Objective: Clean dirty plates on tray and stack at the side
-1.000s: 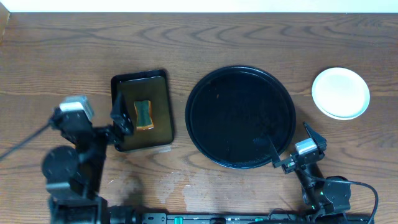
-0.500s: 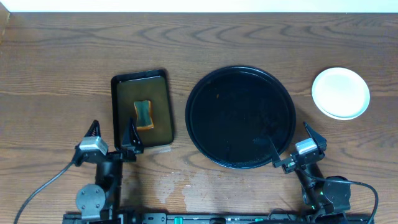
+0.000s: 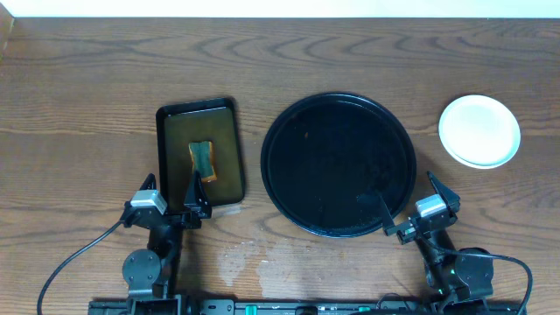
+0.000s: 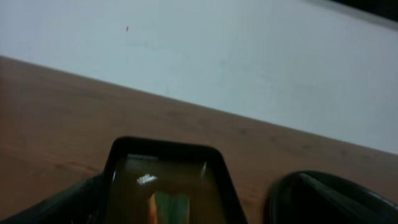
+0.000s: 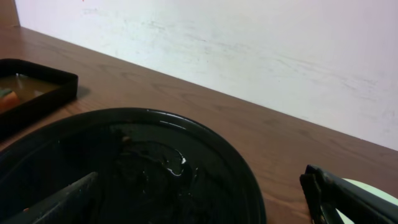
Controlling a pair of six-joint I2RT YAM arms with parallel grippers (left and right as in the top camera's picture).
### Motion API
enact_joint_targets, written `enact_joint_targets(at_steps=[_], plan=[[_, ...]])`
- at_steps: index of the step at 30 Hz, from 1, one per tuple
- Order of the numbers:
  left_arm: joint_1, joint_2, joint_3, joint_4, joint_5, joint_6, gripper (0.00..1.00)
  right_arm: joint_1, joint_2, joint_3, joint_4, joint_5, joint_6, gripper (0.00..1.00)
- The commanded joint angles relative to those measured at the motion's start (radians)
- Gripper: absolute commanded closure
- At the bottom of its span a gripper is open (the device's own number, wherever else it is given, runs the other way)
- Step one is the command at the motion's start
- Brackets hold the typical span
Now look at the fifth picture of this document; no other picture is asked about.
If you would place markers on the light blue plate bottom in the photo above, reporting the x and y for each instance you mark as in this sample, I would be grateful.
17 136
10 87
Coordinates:
357 201

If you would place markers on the green orange sponge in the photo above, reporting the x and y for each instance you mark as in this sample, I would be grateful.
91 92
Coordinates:
9 99

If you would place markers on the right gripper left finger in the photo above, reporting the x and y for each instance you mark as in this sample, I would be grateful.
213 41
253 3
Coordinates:
76 203

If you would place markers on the black rectangular water tray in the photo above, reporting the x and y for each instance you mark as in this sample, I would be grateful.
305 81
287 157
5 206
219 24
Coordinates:
40 89

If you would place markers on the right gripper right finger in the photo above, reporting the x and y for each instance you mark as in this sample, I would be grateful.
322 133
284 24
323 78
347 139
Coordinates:
331 199

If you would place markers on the round black tray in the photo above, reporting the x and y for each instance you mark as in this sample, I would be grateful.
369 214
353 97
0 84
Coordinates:
153 167

